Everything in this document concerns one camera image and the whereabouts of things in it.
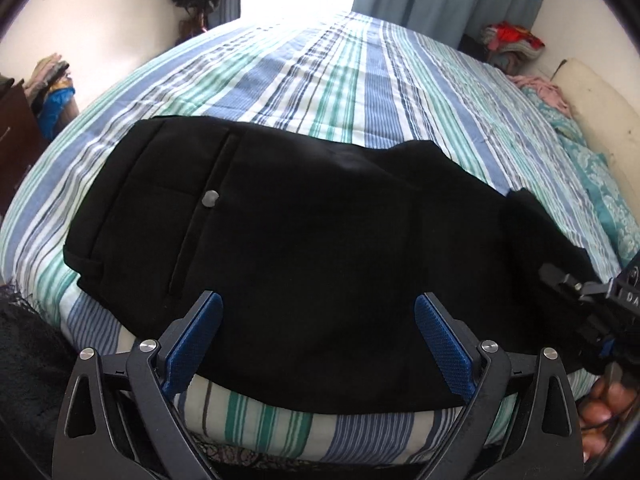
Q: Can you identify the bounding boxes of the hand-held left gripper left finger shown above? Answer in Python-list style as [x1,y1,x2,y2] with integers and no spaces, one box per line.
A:
[51,290,224,480]

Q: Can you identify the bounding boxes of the cream padded headboard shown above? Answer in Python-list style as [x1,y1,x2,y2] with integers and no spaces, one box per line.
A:
[550,57,640,211]

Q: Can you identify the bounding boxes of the black pants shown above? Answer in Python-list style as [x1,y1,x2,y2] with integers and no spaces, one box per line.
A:
[63,116,613,408]

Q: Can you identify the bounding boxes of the large teal patterned pillow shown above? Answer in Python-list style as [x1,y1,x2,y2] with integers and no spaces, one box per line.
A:
[557,132,640,266]

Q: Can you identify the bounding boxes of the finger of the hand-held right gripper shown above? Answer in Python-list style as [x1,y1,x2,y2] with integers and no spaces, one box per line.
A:
[539,262,618,307]
[582,327,618,362]

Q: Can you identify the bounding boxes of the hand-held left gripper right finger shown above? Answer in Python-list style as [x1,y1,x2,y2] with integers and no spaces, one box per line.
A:
[414,291,586,480]

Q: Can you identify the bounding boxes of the dark wooden dresser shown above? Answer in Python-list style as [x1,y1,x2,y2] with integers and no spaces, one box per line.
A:
[0,79,48,221]

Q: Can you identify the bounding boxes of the clothes pile on dresser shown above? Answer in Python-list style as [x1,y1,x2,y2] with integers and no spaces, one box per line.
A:
[25,52,78,141]

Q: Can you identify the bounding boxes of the person's right hand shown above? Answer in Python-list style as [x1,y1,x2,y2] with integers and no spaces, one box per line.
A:
[580,364,632,463]

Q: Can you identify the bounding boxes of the small teal patterned pillow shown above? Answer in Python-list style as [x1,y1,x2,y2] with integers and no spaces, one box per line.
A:
[520,87,583,142]

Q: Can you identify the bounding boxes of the colourful clothes pile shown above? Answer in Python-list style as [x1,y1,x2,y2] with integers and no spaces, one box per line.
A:
[480,21,546,68]

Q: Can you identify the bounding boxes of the pink cloth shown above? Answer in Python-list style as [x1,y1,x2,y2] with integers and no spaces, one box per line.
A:
[507,75,571,118]

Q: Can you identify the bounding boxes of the striped bed sheet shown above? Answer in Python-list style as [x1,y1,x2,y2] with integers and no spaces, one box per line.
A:
[0,10,623,463]

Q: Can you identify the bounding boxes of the dark bag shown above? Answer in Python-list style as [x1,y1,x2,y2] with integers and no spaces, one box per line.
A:
[459,34,493,63]

